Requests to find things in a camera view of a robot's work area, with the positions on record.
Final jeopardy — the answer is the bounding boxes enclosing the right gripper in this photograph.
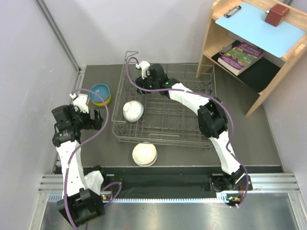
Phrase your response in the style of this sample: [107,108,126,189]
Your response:
[135,71,159,97]

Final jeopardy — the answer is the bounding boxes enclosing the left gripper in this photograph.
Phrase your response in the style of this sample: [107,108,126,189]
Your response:
[69,104,103,130]

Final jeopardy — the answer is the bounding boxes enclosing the white bowl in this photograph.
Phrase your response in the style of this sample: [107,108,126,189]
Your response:
[123,101,144,123]

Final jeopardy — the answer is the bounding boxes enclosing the cream bowl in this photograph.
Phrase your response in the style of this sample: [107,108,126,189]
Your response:
[132,142,157,167]

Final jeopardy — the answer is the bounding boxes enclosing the tan speckled bowl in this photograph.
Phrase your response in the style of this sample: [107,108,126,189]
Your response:
[135,151,158,167]

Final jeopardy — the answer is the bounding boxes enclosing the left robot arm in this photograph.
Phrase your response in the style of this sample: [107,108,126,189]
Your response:
[51,104,109,228]

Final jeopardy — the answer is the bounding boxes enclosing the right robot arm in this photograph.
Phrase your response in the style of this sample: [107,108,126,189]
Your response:
[134,61,249,192]

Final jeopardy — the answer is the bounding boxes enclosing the yellow-green bowl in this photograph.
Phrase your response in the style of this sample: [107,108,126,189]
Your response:
[92,101,110,107]

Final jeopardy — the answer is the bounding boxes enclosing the orange bowl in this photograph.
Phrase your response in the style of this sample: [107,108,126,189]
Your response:
[94,94,111,104]

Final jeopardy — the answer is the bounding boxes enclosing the blue bowl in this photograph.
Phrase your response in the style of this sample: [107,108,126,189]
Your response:
[89,83,110,103]

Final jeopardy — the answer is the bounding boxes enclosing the wooden shelf unit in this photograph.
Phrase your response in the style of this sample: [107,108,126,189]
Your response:
[196,0,307,116]

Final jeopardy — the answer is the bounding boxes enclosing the aluminium corner profile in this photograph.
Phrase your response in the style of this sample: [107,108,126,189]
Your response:
[33,0,86,75]

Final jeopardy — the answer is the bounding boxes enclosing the purple green book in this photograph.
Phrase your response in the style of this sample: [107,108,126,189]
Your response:
[217,42,264,76]

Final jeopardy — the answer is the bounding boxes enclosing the light blue clipboard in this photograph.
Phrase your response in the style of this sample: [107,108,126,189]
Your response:
[216,2,307,58]

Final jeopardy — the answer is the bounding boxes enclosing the red-brown box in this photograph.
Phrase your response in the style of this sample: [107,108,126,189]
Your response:
[265,4,290,27]

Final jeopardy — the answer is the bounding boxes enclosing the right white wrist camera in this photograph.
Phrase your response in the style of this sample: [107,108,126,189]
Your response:
[135,61,151,79]

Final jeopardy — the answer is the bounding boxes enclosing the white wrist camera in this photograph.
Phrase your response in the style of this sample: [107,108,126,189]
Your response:
[135,61,151,79]
[70,93,89,114]

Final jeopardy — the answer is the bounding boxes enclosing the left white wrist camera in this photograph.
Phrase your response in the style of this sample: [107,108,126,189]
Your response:
[70,93,89,114]

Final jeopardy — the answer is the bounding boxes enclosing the grey wire dish rack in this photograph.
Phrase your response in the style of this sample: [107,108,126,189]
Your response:
[112,63,216,149]

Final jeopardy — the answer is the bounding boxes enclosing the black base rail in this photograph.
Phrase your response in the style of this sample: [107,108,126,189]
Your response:
[52,165,283,199]

